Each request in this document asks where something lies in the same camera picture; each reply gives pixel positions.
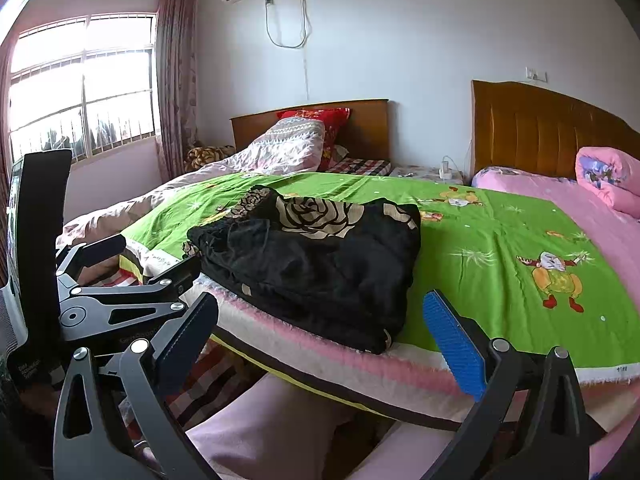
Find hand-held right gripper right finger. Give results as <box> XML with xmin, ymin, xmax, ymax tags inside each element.
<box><xmin>423</xmin><ymin>289</ymin><xmax>590</xmax><ymax>480</ymax></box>

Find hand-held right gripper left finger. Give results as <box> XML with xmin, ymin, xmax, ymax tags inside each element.
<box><xmin>52</xmin><ymin>291</ymin><xmax>221</xmax><ymax>480</ymax></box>

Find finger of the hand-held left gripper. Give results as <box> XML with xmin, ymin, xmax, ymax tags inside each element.
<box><xmin>75</xmin><ymin>257</ymin><xmax>202</xmax><ymax>332</ymax></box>
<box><xmin>57</xmin><ymin>233</ymin><xmax>127</xmax><ymax>281</ymax></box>

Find black rose print pants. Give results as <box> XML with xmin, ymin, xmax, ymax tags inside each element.
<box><xmin>186</xmin><ymin>185</ymin><xmax>422</xmax><ymax>355</ymax></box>

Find green cartoon print cloth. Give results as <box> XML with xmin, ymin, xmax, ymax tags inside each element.
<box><xmin>120</xmin><ymin>172</ymin><xmax>640</xmax><ymax>387</ymax></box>

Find person's left leg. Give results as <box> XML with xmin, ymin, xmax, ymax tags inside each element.
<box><xmin>186</xmin><ymin>371</ymin><xmax>362</xmax><ymax>480</ymax></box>

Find person's leg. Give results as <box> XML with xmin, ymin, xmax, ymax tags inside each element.
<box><xmin>186</xmin><ymin>371</ymin><xmax>362</xmax><ymax>480</ymax></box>
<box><xmin>344</xmin><ymin>421</ymin><xmax>463</xmax><ymax>480</ymax></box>

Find person's right leg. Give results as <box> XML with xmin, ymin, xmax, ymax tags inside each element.
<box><xmin>344</xmin><ymin>421</ymin><xmax>463</xmax><ymax>480</ymax></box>

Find tiger print plush blanket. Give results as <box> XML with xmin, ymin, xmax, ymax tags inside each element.
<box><xmin>183</xmin><ymin>145</ymin><xmax>236</xmax><ymax>174</ymax></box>

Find barred window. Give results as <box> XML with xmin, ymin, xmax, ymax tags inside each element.
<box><xmin>7</xmin><ymin>9</ymin><xmax>162</xmax><ymax>167</ymax></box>

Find floral covered nightstand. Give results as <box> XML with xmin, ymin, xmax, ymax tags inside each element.
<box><xmin>389</xmin><ymin>163</ymin><xmax>472</xmax><ymax>184</ymax></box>

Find light pink patterned quilt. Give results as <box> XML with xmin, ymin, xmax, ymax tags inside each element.
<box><xmin>55</xmin><ymin>118</ymin><xmax>327</xmax><ymax>262</ymax></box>

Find pink patterned curtain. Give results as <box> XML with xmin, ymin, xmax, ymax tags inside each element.
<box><xmin>153</xmin><ymin>0</ymin><xmax>199</xmax><ymax>182</ymax></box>

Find pink bed sheet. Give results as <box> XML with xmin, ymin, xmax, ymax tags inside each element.
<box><xmin>472</xmin><ymin>167</ymin><xmax>640</xmax><ymax>461</ymax></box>

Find folded pink floral quilt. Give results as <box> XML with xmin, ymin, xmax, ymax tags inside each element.
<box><xmin>574</xmin><ymin>146</ymin><xmax>640</xmax><ymax>219</ymax></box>

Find plain wooden headboard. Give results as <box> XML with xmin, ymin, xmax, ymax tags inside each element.
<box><xmin>229</xmin><ymin>98</ymin><xmax>391</xmax><ymax>174</ymax></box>

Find right wooden headboard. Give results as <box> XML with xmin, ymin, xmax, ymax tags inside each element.
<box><xmin>470</xmin><ymin>79</ymin><xmax>640</xmax><ymax>182</ymax></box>

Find red floral pillow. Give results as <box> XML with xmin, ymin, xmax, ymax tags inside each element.
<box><xmin>276</xmin><ymin>107</ymin><xmax>352</xmax><ymax>172</ymax></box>

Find white air conditioner cable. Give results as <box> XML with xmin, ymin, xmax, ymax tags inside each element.
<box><xmin>263</xmin><ymin>0</ymin><xmax>309</xmax><ymax>102</ymax></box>

